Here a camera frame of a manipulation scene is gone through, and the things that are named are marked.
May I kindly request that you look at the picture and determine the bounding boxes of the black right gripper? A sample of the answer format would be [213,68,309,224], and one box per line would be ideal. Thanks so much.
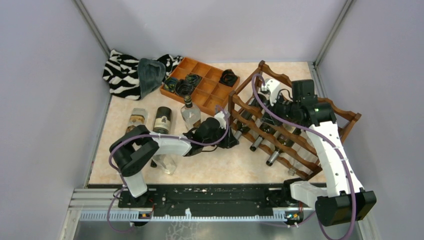
[260,92,299,127]

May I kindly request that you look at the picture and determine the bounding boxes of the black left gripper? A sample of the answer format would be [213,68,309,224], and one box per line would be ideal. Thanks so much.
[203,123,239,149]

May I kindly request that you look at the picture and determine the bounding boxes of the dark wine bottle back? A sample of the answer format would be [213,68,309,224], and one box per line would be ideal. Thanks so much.
[234,97,262,141]

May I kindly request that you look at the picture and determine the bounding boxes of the dark wine bottle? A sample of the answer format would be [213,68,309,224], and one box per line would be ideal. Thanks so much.
[152,106,172,134]
[234,97,262,141]
[249,122,281,152]

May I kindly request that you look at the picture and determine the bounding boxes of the dark wine bottle front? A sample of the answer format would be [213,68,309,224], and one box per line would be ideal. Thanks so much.
[249,122,281,152]

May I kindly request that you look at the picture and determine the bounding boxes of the wooden wine rack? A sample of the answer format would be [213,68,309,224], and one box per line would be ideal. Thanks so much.
[228,60,362,181]

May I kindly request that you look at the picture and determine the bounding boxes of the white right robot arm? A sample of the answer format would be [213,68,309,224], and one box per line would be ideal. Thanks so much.
[260,79,377,227]

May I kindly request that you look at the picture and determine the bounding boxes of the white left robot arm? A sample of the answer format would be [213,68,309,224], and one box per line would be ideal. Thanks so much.
[109,115,238,207]

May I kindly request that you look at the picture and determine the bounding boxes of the standing clear bottle black cap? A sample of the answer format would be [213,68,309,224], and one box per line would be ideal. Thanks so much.
[180,95,202,130]

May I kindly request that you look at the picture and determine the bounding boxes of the small clear glass bottle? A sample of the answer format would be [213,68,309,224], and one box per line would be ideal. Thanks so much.
[152,154,177,175]

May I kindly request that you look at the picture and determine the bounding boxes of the dark wine bottle lying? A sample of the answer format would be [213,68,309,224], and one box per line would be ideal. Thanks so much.
[152,106,172,134]

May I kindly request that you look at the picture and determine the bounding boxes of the clear liquor bottle gold label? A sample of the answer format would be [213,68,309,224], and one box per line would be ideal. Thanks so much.
[125,108,148,133]

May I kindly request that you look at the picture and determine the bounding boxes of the black rolled item right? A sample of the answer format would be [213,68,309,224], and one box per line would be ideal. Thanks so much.
[219,69,238,87]

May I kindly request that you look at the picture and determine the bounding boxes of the orange wooden compartment tray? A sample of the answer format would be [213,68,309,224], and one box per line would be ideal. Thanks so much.
[160,57,240,115]

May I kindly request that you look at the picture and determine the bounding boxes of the zebra striped cloth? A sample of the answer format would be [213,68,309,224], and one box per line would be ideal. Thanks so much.
[102,49,184,101]

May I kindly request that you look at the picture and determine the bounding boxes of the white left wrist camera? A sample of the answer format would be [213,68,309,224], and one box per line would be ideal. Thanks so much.
[214,111,228,130]

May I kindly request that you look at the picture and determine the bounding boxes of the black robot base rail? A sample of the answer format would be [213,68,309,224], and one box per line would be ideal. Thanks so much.
[80,183,312,225]

